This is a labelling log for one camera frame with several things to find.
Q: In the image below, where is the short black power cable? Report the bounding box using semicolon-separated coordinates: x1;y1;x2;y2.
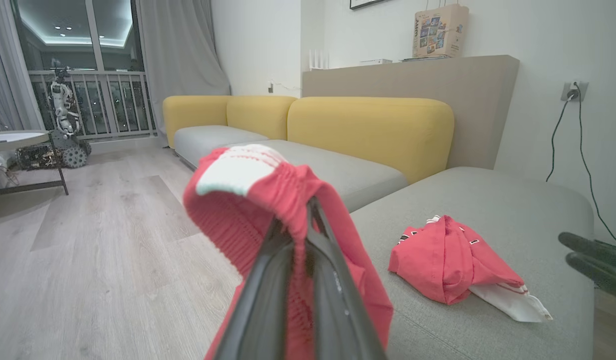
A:
546;90;578;183

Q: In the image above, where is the white balcony railing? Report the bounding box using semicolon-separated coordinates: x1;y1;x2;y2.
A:
28;69;156;140

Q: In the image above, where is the grey wall power outlet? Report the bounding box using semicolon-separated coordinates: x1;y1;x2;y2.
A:
561;80;589;103

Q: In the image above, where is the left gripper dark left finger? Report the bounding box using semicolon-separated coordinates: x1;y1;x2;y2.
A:
214;219;295;360

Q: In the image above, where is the yellow grey sofa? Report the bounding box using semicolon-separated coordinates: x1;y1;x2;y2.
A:
162;95;596;360

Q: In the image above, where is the red white jersey garment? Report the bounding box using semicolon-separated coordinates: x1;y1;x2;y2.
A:
388;214;554;323

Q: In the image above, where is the grey curtain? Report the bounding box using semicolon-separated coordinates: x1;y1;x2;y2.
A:
0;0;45;132
137;0;232;147

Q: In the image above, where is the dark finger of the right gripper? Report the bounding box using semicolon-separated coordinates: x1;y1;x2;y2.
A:
558;231;616;266
565;252;616;304

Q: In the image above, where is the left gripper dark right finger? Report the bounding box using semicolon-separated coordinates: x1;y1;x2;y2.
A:
305;197;388;360

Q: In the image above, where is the white wifi router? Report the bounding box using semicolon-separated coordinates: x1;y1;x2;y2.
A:
309;48;330;71

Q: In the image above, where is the red knit shorts white waistband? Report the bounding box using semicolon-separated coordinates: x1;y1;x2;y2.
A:
182;143;394;360

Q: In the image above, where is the glass balcony window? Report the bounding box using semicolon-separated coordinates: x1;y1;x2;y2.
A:
12;0;156;142

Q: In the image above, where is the long black power cable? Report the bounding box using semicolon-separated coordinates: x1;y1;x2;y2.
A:
574;84;616;250

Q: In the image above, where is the printed paper shopping bag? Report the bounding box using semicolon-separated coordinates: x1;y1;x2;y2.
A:
412;2;470;59

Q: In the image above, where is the beige half wall ledge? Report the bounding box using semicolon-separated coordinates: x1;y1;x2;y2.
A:
302;54;520;170

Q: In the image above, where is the white wheeled robot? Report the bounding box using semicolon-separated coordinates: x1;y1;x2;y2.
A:
15;66;92;171

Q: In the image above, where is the dark-framed side table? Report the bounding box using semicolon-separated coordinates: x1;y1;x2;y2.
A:
0;130;70;198

